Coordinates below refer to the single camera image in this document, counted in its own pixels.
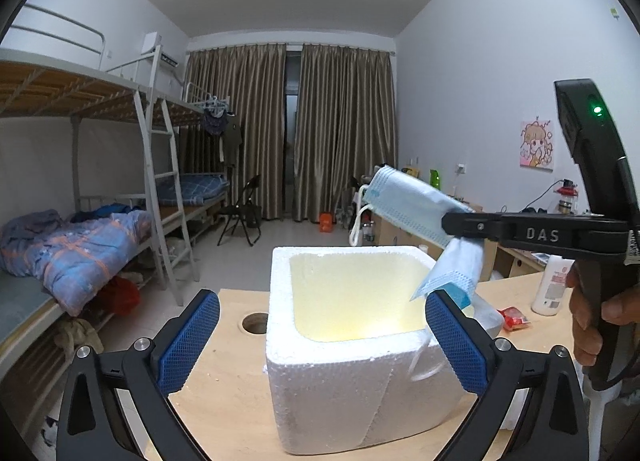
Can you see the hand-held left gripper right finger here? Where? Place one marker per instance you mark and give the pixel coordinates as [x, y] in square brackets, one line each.
[457, 346]

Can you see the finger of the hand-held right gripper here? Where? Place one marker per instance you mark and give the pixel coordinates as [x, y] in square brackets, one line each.
[470, 227]

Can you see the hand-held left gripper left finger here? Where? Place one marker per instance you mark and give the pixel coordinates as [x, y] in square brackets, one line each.
[187, 346]

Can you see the blue face mask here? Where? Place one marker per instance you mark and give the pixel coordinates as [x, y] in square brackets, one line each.
[405, 201]
[455, 271]

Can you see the white foam box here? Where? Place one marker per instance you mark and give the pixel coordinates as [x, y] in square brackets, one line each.
[325, 391]

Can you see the person's right hand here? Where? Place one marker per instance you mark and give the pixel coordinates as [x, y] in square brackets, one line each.
[582, 306]

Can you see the red lantern bottle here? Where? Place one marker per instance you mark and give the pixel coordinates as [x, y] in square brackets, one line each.
[567, 198]

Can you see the green bottle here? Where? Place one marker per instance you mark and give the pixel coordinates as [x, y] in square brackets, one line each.
[435, 179]

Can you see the wooden desk with patterned top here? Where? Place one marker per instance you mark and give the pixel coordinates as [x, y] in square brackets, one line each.
[515, 266]

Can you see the red snack packet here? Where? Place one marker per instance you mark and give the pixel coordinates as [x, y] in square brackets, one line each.
[514, 318]

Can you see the yellow black object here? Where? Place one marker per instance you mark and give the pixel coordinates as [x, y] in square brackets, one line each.
[410, 171]

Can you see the red bag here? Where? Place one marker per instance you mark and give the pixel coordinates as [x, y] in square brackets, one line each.
[120, 296]

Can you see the white lotion pump bottle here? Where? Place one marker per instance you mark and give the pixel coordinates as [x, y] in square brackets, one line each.
[552, 288]

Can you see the beige cloth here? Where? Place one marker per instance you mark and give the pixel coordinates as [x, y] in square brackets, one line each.
[77, 338]

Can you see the black folding chair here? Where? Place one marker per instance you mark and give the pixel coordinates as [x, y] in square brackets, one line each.
[245, 213]

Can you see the blue orange plaid quilt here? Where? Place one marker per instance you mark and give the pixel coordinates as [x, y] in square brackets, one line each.
[75, 251]

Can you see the blue plaid bedding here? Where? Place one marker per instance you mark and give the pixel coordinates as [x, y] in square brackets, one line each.
[200, 188]

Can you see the brown curtain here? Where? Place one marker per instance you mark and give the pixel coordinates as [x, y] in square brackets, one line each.
[345, 126]
[250, 116]

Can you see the white shoe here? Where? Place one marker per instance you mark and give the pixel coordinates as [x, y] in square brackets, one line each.
[50, 431]

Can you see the white bed ladder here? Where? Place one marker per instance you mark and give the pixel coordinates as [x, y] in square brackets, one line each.
[165, 176]

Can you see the dark hanging clothes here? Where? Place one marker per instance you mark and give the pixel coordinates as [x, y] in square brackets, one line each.
[220, 131]

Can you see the white metal bunk bed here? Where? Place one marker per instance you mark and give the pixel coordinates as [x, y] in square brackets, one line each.
[75, 91]
[192, 113]

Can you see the white air conditioner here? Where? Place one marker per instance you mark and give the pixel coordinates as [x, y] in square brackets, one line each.
[157, 48]

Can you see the pink cartoon wall poster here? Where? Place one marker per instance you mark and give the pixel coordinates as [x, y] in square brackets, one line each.
[537, 143]

